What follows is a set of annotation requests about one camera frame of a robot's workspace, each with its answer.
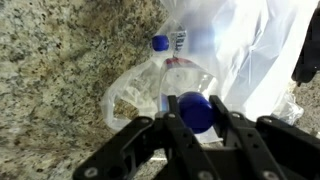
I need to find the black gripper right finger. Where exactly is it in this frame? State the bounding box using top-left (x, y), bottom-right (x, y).
top-left (208, 94), bottom-right (320, 180)

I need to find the small blue-capped water bottle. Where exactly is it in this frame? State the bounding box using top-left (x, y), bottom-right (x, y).
top-left (159, 57), bottom-right (218, 135)
top-left (150, 29), bottom-right (188, 54)

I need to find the translucent white plastic bag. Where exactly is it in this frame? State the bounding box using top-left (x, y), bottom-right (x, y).
top-left (100, 0), bottom-right (320, 145)

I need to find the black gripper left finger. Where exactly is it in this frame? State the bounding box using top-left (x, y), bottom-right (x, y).
top-left (72, 94), bottom-right (222, 180)

